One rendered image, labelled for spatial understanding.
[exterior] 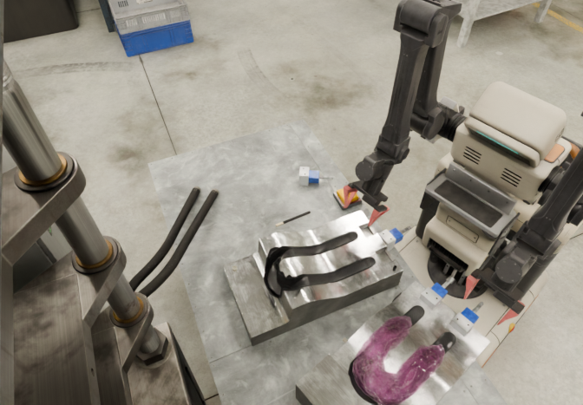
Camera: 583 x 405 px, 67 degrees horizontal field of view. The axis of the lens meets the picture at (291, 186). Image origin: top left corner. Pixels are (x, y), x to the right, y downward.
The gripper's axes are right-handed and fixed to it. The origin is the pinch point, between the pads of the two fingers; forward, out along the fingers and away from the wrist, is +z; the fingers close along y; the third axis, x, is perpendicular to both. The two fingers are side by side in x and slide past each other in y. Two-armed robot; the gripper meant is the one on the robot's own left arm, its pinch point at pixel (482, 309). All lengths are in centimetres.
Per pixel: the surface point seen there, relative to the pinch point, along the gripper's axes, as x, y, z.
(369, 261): 1.4, -33.3, 11.8
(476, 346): 4.9, 4.1, 13.4
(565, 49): 347, -87, -65
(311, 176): 17, -74, 9
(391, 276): 2.5, -25.2, 11.5
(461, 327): 3.7, -1.7, 11.0
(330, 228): 2, -50, 12
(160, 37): 113, -329, 42
